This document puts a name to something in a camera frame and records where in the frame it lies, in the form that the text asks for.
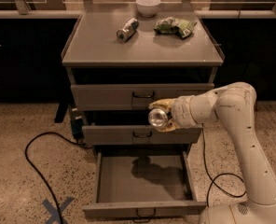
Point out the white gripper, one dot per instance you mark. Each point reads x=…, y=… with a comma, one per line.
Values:
x=181, y=112

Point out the green soda can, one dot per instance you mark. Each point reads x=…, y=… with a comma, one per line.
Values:
x=159, y=118

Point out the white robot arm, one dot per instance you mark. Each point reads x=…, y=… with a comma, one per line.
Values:
x=233, y=105

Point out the grey drawer cabinet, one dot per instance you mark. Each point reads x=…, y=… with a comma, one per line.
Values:
x=94, y=55

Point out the grey bottom drawer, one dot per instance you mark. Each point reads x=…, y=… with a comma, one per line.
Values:
x=142, y=183

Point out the grey drawer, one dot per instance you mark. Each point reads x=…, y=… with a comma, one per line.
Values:
x=137, y=135
x=142, y=183
x=131, y=96

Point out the grey middle drawer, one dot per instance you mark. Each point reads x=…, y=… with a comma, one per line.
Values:
x=137, y=135

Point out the grey top drawer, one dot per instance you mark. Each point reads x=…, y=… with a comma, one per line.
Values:
x=131, y=96

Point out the blue white soda can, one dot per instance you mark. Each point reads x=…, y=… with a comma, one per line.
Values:
x=128, y=30

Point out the green crumpled chip bag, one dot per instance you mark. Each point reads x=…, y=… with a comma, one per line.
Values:
x=175, y=26

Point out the blue power box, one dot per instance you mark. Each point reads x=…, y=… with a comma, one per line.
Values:
x=76, y=122

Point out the white ceramic bowl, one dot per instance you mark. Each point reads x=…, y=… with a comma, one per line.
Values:
x=148, y=8

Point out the blue tape cross mark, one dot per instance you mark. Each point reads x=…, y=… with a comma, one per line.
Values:
x=56, y=216

